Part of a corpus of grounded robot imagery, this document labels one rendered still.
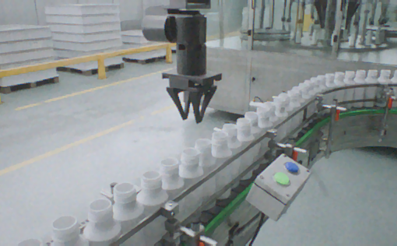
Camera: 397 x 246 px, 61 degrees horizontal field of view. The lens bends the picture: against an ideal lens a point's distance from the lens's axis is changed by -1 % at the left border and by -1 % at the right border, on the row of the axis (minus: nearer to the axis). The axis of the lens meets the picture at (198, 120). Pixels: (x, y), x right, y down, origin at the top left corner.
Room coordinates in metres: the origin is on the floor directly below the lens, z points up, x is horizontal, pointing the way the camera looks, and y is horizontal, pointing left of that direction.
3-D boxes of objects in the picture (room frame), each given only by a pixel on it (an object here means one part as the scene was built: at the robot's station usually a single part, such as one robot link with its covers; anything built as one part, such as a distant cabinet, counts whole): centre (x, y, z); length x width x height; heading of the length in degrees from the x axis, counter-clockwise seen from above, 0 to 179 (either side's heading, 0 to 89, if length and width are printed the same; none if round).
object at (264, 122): (0.94, -0.19, 1.08); 0.06 x 0.06 x 0.17
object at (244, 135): (0.84, -0.12, 1.08); 0.06 x 0.06 x 0.17
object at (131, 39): (8.57, 1.47, 0.33); 1.23 x 1.04 x 0.66; 54
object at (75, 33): (7.40, 2.41, 0.67); 1.23 x 1.04 x 1.35; 56
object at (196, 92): (0.64, 0.01, 1.28); 0.07 x 0.07 x 0.09; 55
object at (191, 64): (0.65, 0.01, 1.35); 0.10 x 0.07 x 0.07; 55
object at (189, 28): (0.65, 0.02, 1.41); 0.07 x 0.06 x 0.07; 55
